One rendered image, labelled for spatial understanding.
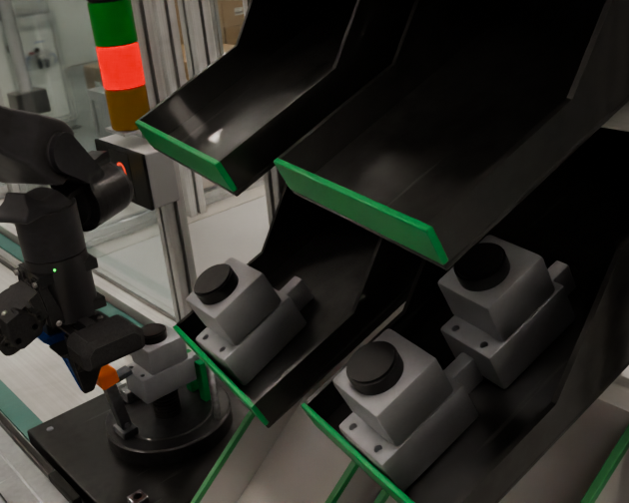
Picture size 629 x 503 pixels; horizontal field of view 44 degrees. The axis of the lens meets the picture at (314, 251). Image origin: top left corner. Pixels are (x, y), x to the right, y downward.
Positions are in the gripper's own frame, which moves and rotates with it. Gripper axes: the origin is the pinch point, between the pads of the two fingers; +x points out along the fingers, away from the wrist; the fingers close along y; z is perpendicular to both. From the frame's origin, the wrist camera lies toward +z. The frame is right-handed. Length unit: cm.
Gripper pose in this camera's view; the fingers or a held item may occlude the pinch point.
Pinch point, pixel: (81, 361)
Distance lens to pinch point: 81.3
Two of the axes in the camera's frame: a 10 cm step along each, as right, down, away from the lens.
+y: 6.6, 2.6, -7.0
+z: -7.4, 3.2, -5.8
